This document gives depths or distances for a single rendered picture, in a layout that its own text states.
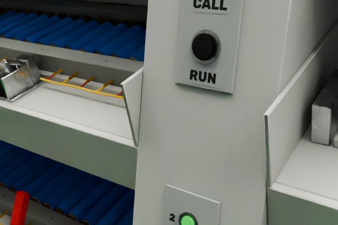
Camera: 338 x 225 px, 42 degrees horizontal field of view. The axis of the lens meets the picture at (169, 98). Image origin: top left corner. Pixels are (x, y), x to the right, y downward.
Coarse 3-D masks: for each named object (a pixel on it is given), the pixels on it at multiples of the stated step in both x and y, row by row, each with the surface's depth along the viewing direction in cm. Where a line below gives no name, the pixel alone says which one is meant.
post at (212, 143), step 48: (288, 0) 23; (336, 0) 31; (240, 48) 25; (288, 48) 24; (144, 96) 29; (192, 96) 27; (240, 96) 25; (144, 144) 30; (192, 144) 28; (240, 144) 26; (144, 192) 30; (192, 192) 28; (240, 192) 26
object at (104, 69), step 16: (0, 48) 44; (16, 48) 43; (32, 48) 42; (48, 48) 42; (64, 48) 41; (48, 64) 41; (64, 64) 40; (80, 64) 38; (96, 64) 37; (112, 64) 37; (128, 64) 36; (48, 80) 39; (96, 80) 38; (112, 80) 37; (112, 96) 35
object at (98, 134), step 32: (96, 0) 53; (128, 0) 50; (32, 96) 39; (64, 96) 38; (96, 96) 37; (128, 96) 28; (0, 128) 41; (32, 128) 37; (64, 128) 34; (96, 128) 33; (128, 128) 32; (64, 160) 37; (96, 160) 34; (128, 160) 32
